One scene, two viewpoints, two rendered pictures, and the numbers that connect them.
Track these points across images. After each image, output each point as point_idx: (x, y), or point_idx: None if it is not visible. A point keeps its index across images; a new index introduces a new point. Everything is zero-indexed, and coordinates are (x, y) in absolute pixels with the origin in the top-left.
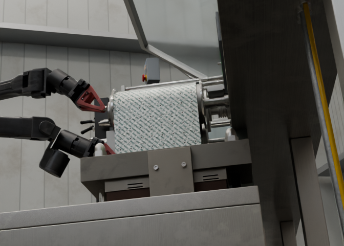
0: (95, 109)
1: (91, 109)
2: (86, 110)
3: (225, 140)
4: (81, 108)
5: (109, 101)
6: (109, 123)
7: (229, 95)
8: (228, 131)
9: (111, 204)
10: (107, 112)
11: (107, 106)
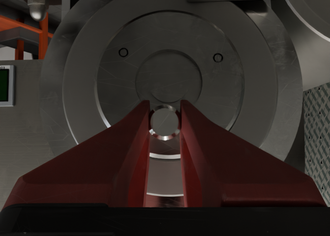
0: (186, 130)
1: (192, 142)
2: (221, 148)
3: None
4: (214, 188)
5: (66, 118)
6: (135, 19)
7: (14, 60)
8: (30, 13)
9: None
10: (97, 69)
11: (101, 110)
